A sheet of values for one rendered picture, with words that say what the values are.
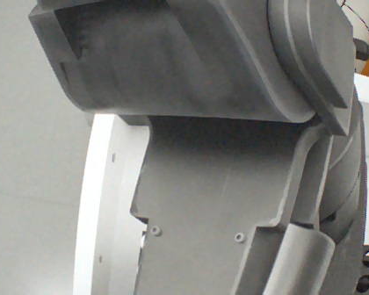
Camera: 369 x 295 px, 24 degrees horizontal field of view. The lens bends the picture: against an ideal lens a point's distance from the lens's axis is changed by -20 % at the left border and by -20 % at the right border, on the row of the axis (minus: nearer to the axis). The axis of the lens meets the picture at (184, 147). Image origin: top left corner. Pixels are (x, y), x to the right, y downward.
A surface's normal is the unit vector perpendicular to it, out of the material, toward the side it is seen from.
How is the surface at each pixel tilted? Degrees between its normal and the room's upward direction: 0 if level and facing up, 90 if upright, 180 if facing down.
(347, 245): 7
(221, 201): 25
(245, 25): 65
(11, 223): 0
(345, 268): 7
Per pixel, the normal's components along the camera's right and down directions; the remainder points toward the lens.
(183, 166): -0.47, -0.41
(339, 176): 0.64, 0.66
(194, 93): -0.35, 0.81
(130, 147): -0.07, -0.35
